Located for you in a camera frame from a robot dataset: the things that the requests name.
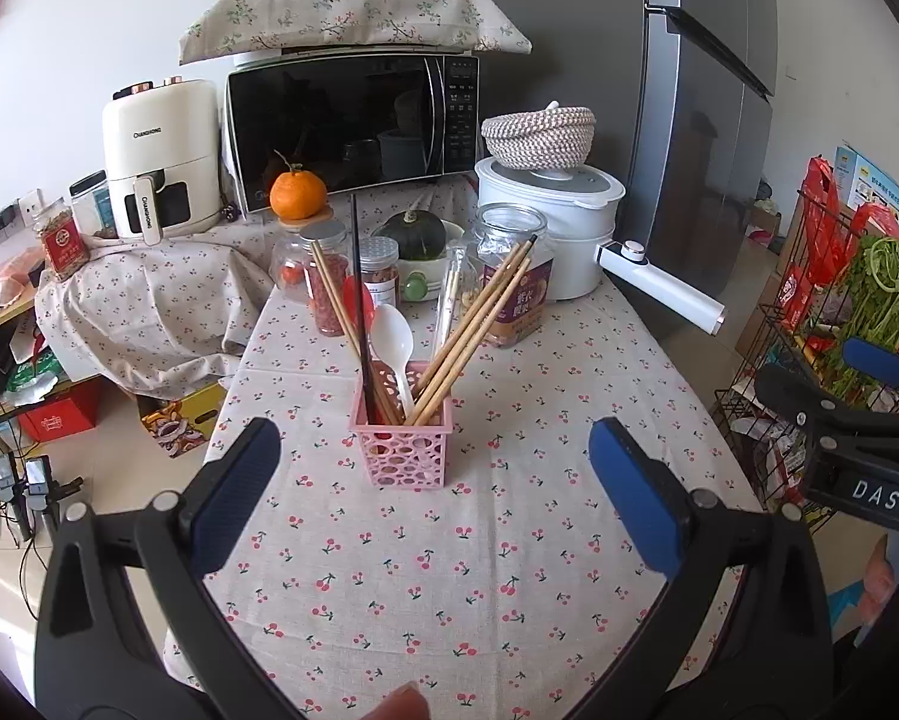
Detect clear jar of red berries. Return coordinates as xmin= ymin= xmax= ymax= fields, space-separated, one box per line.
xmin=299 ymin=221 xmax=354 ymax=337

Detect clear plastic packet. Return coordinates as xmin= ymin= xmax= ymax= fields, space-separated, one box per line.
xmin=432 ymin=244 xmax=471 ymax=362

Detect red plastic bag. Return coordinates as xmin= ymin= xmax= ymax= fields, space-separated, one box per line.
xmin=781 ymin=156 xmax=899 ymax=332

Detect blue printed carton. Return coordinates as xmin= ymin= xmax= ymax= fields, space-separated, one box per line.
xmin=831 ymin=142 xmax=899 ymax=215

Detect purple label nut jar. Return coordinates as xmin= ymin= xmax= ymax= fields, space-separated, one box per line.
xmin=470 ymin=202 xmax=557 ymax=350

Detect orange fruit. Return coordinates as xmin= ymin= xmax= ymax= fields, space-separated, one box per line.
xmin=269 ymin=163 xmax=329 ymax=221

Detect dark green squash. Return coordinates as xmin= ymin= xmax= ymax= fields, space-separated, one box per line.
xmin=378 ymin=210 xmax=449 ymax=261

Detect yellow printed box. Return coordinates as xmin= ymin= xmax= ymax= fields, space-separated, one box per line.
xmin=139 ymin=382 xmax=230 ymax=459

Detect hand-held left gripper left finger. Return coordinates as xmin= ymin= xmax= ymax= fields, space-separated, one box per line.
xmin=35 ymin=418 xmax=300 ymax=720

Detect grey refrigerator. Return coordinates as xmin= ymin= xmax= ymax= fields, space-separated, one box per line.
xmin=471 ymin=0 xmax=781 ymax=350

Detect cherry print cloth cover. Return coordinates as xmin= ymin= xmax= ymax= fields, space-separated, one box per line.
xmin=35 ymin=221 xmax=279 ymax=395

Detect person's right hand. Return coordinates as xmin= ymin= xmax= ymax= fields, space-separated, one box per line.
xmin=861 ymin=534 xmax=899 ymax=602

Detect clear jar with white label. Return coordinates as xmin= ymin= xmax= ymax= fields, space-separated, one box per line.
xmin=359 ymin=236 xmax=401 ymax=310

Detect red plastic spoon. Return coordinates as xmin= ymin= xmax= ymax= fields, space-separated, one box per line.
xmin=342 ymin=275 xmax=407 ymax=421

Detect glass jar with wooden lid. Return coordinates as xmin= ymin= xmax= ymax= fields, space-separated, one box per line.
xmin=269 ymin=213 xmax=330 ymax=307

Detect pink perforated utensil basket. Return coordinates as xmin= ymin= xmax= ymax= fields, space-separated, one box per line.
xmin=348 ymin=360 xmax=455 ymax=488

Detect white ceramic bowl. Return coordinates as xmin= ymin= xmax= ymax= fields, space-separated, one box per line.
xmin=370 ymin=217 xmax=470 ymax=302

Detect floral cloth cover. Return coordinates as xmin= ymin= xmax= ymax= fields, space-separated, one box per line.
xmin=178 ymin=0 xmax=534 ymax=66

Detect white air fryer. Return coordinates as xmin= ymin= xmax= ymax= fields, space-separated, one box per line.
xmin=103 ymin=78 xmax=223 ymax=242

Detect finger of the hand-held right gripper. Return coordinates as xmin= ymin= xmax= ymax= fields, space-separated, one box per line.
xmin=841 ymin=337 xmax=899 ymax=392
xmin=755 ymin=365 xmax=899 ymax=440

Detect black wire rack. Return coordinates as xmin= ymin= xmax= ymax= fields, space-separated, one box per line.
xmin=714 ymin=187 xmax=899 ymax=535

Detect green leafy vegetables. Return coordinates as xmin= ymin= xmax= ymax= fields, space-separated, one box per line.
xmin=837 ymin=236 xmax=899 ymax=359

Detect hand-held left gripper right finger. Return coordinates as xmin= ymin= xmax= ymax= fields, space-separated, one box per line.
xmin=589 ymin=418 xmax=834 ymax=720

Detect person's left hand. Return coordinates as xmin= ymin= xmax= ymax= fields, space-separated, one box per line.
xmin=365 ymin=682 xmax=432 ymax=720

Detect black charging devices with cables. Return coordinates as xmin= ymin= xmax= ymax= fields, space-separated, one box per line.
xmin=0 ymin=452 xmax=85 ymax=542

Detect red cardboard box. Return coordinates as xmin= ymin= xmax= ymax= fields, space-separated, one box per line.
xmin=18 ymin=381 xmax=107 ymax=443

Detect wooden chopstick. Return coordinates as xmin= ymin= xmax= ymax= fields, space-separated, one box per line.
xmin=315 ymin=240 xmax=404 ymax=425
xmin=408 ymin=242 xmax=533 ymax=425
xmin=311 ymin=240 xmax=396 ymax=427
xmin=411 ymin=236 xmax=539 ymax=421
xmin=404 ymin=259 xmax=533 ymax=427

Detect white plastic spoon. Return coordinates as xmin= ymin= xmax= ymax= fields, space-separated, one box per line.
xmin=369 ymin=305 xmax=419 ymax=412

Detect spice jar with red label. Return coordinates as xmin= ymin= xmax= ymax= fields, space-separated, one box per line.
xmin=31 ymin=202 xmax=91 ymax=283

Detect black chopstick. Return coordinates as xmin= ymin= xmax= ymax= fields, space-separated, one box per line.
xmin=350 ymin=195 xmax=374 ymax=425
xmin=351 ymin=196 xmax=380 ymax=425

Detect clear container with black lid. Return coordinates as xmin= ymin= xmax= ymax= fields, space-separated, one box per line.
xmin=69 ymin=170 xmax=118 ymax=238

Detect woven rope basket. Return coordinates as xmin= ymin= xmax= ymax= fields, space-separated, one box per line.
xmin=481 ymin=100 xmax=597 ymax=170

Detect white electric pot with handle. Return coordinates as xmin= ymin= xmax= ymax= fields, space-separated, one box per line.
xmin=475 ymin=156 xmax=727 ymax=337

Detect black microwave oven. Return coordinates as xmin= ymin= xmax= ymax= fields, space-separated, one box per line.
xmin=223 ymin=52 xmax=482 ymax=215

